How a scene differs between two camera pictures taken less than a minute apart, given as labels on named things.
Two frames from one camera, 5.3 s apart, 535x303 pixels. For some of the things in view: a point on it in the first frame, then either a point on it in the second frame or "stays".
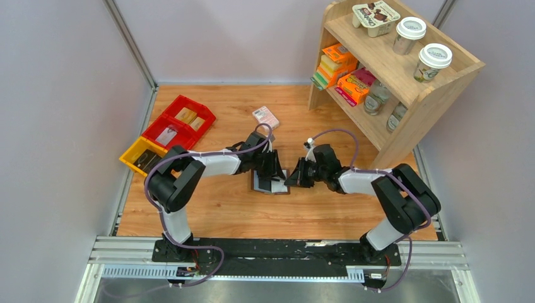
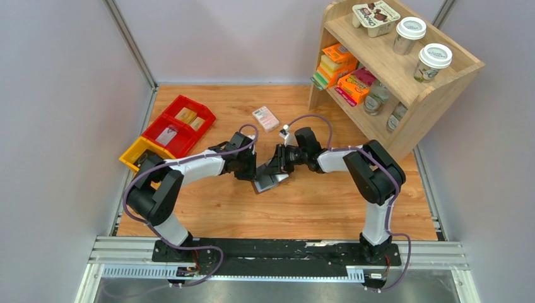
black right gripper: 298,178 -> 277,163
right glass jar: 397,115 stays
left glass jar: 378,95 stays
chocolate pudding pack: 377,17 stays
